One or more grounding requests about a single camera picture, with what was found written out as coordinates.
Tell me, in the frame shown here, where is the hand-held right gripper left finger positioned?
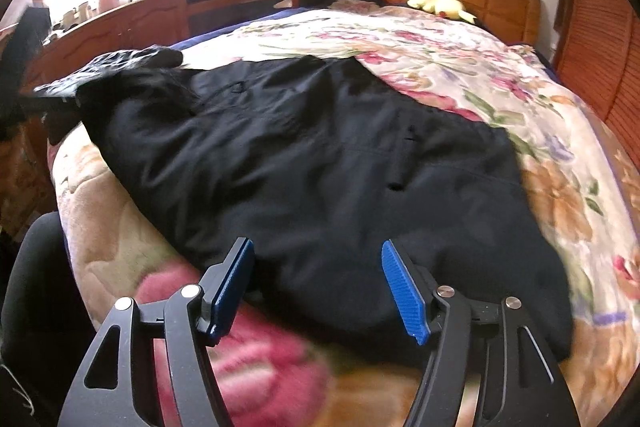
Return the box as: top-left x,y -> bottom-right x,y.
64,237 -> 256,427

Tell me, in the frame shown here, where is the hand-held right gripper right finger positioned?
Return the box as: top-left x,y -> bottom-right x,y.
381,239 -> 581,427

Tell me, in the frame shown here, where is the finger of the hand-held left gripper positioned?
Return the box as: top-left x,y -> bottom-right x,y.
19,93 -> 81,114

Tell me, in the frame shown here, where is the black jacket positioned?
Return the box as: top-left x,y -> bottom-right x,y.
77,54 -> 574,364

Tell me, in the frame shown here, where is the dark grey patterned cloth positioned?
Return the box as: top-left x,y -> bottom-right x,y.
34,48 -> 184,100

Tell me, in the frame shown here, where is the wooden desk cabinet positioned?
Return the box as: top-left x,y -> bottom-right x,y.
0,0 -> 297,220

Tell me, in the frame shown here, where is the person's dark trouser leg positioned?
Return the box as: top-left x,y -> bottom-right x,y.
0,212 -> 97,427

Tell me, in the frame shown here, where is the navy bed sheet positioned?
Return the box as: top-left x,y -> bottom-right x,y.
167,6 -> 313,54

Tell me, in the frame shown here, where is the floral blanket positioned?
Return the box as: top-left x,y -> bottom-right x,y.
47,4 -> 640,427

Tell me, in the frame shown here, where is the yellow plush toy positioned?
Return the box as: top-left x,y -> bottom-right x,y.
406,0 -> 479,26

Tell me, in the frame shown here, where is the wooden slatted wardrobe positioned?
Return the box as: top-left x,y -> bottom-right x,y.
552,0 -> 640,158

